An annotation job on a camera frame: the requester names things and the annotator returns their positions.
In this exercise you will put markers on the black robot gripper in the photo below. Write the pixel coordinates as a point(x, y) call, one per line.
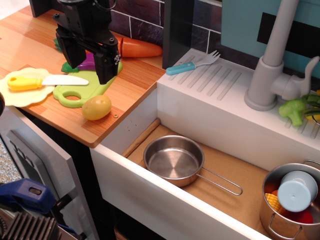
point(84, 26)

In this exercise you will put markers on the yellow toy potato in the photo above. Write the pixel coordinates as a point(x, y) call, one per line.
point(96, 107)

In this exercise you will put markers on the small steel frying pan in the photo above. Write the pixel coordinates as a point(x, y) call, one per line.
point(180, 160)

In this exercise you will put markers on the purple toy eggplant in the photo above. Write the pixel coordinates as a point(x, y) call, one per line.
point(87, 65)

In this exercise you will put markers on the green toy cutting board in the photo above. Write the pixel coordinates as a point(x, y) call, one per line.
point(74, 96)

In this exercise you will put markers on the orange toy carrot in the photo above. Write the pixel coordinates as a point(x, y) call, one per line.
point(134, 48)

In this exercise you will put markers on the pale yellow toy plate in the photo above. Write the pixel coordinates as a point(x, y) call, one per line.
point(27, 97)

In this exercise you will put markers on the grey oven door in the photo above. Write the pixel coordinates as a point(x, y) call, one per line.
point(37, 157)

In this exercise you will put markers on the white toy sink basin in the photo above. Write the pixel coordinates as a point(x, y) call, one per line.
point(241, 144)

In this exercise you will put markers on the blue clamp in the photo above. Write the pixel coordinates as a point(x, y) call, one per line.
point(27, 194)

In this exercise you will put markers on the grey toy faucet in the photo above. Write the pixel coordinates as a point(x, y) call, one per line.
point(268, 80)

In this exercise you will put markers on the green toy broccoli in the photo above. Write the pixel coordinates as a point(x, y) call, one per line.
point(292, 109)

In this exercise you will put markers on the green toy beans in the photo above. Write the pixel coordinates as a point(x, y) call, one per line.
point(312, 111)

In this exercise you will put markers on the yellow toy corn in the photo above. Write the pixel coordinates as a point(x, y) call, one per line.
point(272, 199)

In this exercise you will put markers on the light blue plastic cup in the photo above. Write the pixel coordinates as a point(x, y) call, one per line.
point(297, 190)

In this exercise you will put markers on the red toy tomato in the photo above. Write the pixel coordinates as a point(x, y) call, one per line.
point(304, 217)

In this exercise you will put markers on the yellow handled toy knife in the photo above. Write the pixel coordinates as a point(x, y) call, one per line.
point(22, 83)

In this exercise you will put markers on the blue handled toy fork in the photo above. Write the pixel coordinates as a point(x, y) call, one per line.
point(185, 67)

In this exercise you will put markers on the steel pot with handles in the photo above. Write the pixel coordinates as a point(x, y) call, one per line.
point(278, 226)

